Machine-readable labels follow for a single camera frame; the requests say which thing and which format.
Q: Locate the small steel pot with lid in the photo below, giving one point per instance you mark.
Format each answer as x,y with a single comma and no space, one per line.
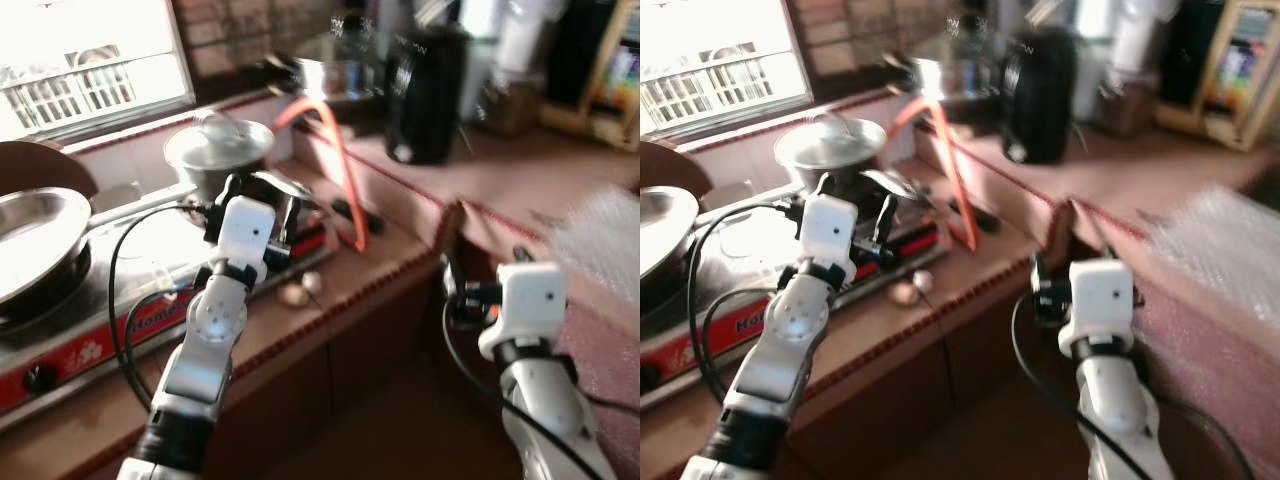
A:
215,150
828,150

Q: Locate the short black cylinder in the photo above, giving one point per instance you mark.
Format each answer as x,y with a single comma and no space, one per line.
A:
360,215
975,216

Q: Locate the small brown round bulb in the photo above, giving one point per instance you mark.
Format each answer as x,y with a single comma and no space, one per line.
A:
294,296
906,293

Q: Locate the clear bubble wrap sheet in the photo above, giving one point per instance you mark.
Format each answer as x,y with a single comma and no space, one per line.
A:
1210,240
600,240

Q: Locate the brown round wooden board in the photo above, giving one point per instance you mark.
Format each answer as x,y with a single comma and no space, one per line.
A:
45,165
670,165

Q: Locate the black electric kettle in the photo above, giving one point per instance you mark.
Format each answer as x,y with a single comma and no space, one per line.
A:
1040,95
428,95

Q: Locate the steel gas stove red front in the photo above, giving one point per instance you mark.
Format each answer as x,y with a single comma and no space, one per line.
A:
100,320
720,320

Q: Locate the white plastic crate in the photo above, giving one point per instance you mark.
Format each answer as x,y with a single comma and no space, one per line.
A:
720,90
70,92

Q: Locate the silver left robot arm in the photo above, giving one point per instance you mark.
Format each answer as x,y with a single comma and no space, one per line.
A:
780,350
205,350

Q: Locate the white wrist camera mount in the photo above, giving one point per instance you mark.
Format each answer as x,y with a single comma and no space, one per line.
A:
245,235
1098,305
525,310
828,235

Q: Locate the beige water ionizer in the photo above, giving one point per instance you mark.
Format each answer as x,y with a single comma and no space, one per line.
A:
1255,80
620,80

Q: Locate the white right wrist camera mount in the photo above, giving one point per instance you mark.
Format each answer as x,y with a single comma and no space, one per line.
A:
525,310
1098,305

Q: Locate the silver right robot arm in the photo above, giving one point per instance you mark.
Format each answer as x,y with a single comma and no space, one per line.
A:
545,420
1120,420

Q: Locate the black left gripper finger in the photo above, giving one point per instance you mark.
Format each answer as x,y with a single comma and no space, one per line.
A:
800,205
288,235
880,235
218,205

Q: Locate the translucent white container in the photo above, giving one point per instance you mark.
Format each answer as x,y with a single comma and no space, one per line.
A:
1140,35
520,35

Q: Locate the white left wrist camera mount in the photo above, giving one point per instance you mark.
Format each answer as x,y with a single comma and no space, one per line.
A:
245,235
828,235

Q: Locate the small white round bulb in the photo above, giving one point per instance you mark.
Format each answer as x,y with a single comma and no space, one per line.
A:
927,281
314,282

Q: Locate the steel frying pan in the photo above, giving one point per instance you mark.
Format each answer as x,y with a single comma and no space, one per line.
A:
35,235
665,230

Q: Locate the brown filled jar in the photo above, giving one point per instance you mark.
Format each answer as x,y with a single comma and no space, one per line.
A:
1128,105
512,108

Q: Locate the barred window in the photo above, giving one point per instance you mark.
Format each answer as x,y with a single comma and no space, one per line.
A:
720,55
90,60

